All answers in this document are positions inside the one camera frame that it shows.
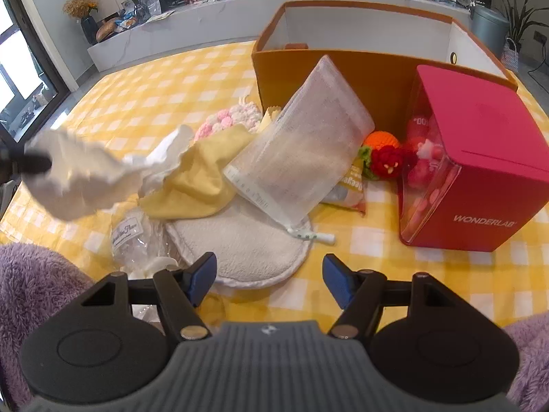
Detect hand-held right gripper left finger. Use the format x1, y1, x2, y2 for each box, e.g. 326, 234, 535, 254
81, 252, 218, 341

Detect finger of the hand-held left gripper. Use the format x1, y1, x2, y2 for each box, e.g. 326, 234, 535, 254
0, 147, 53, 178

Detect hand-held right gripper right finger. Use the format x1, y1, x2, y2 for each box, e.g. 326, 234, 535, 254
323, 253, 466, 339

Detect white cloth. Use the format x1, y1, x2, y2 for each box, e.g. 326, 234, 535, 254
23, 124, 195, 222

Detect pink crocheted flower piece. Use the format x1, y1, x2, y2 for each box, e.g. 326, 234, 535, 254
193, 96, 264, 142

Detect orange storage box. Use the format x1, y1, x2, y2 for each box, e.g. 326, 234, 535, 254
251, 1, 519, 138

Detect round white fluffy pad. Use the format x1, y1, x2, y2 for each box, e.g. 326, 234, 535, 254
165, 199, 314, 289

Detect clear plastic bag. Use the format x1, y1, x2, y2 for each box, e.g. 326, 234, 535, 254
110, 206, 181, 279

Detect orange printed snack packet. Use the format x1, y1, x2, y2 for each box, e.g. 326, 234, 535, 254
322, 165, 368, 216

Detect dark framed glass door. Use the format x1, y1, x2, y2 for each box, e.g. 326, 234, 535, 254
0, 0, 71, 142

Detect purple fluffy garment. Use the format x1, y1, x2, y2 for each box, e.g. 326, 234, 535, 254
0, 242, 549, 412

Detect red crocheted flower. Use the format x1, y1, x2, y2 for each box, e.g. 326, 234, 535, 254
359, 145, 406, 180

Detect yellow checkered blanket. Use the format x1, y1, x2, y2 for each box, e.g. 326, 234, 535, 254
0, 41, 549, 340

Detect white mesh laundry bag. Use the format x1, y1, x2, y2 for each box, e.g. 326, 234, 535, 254
223, 55, 376, 244

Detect orange crocheted fruit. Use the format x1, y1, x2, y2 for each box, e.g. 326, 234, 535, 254
362, 131, 401, 151

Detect brown round object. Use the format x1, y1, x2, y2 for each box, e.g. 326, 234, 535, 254
95, 19, 118, 44

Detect yellow flowers in dark vase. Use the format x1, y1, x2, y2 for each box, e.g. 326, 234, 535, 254
63, 0, 100, 46

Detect pale yellow frilled cloth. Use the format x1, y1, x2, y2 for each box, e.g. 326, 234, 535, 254
261, 106, 284, 133

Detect red box with clear window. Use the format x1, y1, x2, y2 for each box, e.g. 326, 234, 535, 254
397, 65, 549, 253

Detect white marble TV cabinet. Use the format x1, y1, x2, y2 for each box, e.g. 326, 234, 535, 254
88, 0, 477, 73

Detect woven basket bag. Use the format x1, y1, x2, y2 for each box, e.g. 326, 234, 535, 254
501, 38, 521, 72

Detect grey trash bin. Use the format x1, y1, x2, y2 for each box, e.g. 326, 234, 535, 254
469, 4, 511, 58

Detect tall green potted plant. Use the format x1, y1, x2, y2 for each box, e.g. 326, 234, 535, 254
487, 0, 549, 52

